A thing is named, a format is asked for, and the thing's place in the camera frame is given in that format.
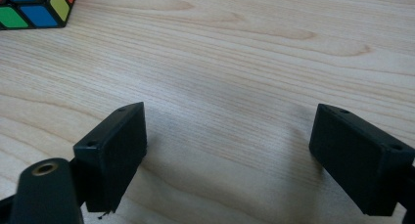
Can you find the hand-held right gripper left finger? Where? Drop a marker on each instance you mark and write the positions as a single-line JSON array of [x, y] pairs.
[[114, 152]]

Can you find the multicoloured puzzle cube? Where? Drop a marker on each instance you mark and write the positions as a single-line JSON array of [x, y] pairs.
[[39, 15]]

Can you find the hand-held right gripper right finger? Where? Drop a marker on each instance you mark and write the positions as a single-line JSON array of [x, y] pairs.
[[359, 165]]

